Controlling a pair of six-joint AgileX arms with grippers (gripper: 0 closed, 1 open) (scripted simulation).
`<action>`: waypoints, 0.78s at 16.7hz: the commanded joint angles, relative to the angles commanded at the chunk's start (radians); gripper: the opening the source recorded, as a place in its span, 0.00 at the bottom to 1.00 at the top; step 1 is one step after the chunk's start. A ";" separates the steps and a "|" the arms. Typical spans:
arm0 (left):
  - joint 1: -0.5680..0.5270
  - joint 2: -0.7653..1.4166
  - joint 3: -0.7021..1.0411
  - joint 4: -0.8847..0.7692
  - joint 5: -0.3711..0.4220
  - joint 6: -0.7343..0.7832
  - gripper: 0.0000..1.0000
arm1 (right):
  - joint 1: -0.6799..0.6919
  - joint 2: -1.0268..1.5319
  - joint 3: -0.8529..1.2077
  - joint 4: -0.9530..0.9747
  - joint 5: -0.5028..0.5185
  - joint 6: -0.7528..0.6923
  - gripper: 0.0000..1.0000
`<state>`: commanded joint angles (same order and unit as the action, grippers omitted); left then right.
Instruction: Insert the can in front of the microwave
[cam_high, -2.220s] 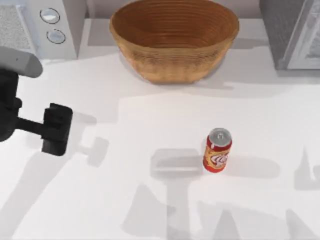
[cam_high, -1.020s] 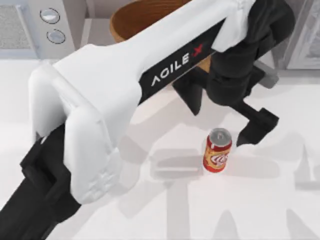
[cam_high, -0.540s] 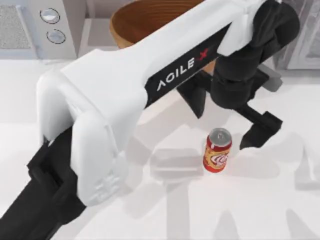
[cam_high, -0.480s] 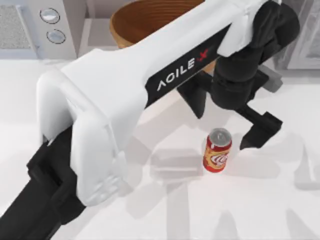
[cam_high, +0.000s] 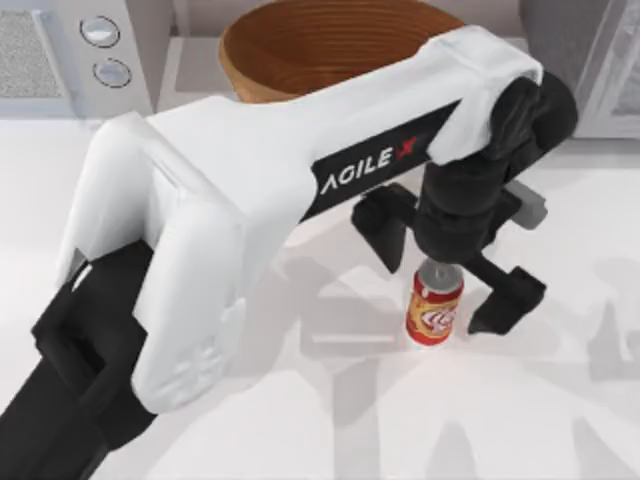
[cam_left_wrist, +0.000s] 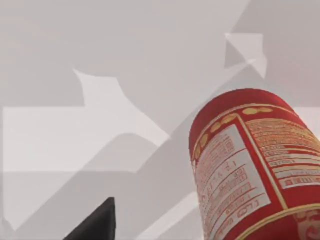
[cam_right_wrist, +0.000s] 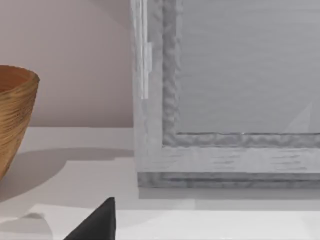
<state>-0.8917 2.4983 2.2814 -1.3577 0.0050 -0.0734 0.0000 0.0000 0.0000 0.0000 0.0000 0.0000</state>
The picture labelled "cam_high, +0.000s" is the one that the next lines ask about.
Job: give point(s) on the red and yellow can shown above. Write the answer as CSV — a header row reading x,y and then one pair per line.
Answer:
x,y
434,315

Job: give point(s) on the brown woven basket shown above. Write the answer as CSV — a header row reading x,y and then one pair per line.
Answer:
x,y
320,55

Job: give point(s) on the pale grey cabinet door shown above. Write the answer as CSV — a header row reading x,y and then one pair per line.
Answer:
x,y
615,75

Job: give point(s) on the grey cabinet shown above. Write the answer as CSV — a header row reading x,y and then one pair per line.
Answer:
x,y
555,30

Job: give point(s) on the pale microwave oven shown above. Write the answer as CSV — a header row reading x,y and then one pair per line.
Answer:
x,y
145,50

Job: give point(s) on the round microwave knob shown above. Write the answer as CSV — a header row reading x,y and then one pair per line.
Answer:
x,y
100,29
112,72

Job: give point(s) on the pale grey rounded camera box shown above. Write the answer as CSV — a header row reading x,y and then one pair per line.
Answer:
x,y
530,207

